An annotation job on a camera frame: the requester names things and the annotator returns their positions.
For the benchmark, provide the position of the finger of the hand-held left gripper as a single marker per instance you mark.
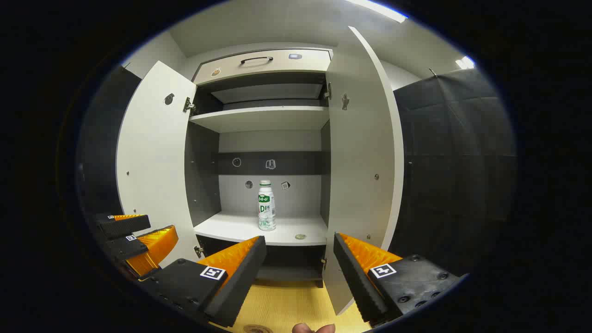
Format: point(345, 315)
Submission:
point(125, 247)
point(125, 225)

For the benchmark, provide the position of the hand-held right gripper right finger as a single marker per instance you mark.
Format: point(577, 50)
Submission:
point(356, 277)

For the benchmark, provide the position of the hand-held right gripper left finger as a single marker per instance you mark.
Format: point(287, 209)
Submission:
point(245, 277)

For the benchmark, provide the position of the light grey cabinet door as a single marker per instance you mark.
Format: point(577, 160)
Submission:
point(152, 162)
point(360, 162)

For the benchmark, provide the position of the white green-label bottle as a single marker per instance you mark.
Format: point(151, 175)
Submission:
point(267, 208)

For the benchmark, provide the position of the grey white cabinet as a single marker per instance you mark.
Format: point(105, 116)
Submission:
point(296, 138)

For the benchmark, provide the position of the white cabinet shelf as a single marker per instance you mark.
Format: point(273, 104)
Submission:
point(259, 120)
point(231, 229)

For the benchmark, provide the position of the metal door hinge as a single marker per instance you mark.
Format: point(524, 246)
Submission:
point(188, 105)

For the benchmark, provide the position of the beige cabinet drawer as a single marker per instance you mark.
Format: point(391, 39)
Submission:
point(277, 64)

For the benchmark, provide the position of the black backdrop cloth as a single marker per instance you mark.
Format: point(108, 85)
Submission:
point(101, 148)
point(453, 162)

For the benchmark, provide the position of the black binder clip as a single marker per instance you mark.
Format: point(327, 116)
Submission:
point(432, 72)

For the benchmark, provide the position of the ceiling light panel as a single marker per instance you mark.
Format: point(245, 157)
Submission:
point(465, 62)
point(377, 10)

